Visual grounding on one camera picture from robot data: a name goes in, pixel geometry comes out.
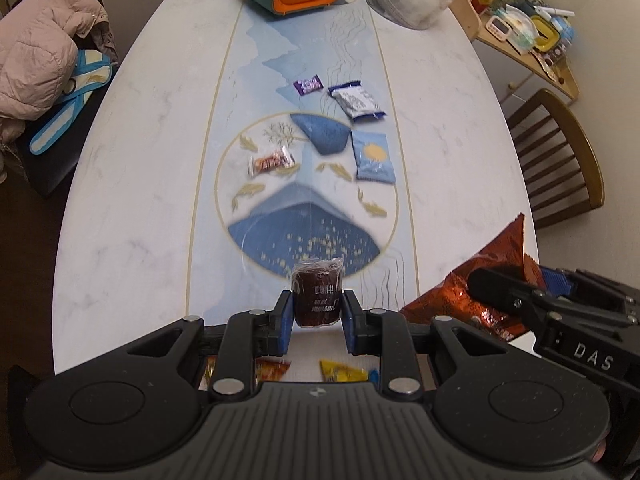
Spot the brown foil snack bag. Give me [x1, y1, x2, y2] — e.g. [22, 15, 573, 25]
[401, 214, 547, 341]

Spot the red yellow chip bag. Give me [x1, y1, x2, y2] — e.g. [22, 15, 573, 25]
[198, 356, 291, 391]

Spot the clear red candy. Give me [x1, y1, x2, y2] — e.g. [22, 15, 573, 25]
[247, 146, 295, 178]

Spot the light blue sun cookie packet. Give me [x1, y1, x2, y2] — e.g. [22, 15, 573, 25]
[352, 130, 396, 184]

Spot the white blue snack packet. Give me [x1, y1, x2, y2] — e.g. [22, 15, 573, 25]
[328, 80, 386, 122]

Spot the purple candy wrapper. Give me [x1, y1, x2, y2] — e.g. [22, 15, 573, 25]
[293, 75, 323, 96]

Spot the small yellow snack packet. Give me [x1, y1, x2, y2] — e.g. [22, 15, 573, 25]
[319, 360, 369, 382]

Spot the white cardboard box red trim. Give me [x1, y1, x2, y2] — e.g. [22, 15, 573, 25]
[196, 328, 542, 392]

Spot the wooden chair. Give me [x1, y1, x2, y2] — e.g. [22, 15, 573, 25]
[506, 89, 605, 231]

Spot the wooden side cabinet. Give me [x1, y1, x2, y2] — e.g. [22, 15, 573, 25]
[449, 0, 579, 112]

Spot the yellow tissue box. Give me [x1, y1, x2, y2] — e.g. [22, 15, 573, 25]
[530, 14, 561, 53]

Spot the wet wipes pack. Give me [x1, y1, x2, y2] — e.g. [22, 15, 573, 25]
[503, 4, 538, 54]

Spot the white digital timer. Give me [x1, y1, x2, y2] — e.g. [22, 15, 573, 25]
[485, 15, 512, 42]

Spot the blue white bag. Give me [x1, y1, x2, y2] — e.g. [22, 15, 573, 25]
[29, 50, 112, 155]

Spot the pink puffer jacket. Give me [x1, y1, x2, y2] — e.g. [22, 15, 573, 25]
[1, 0, 117, 145]

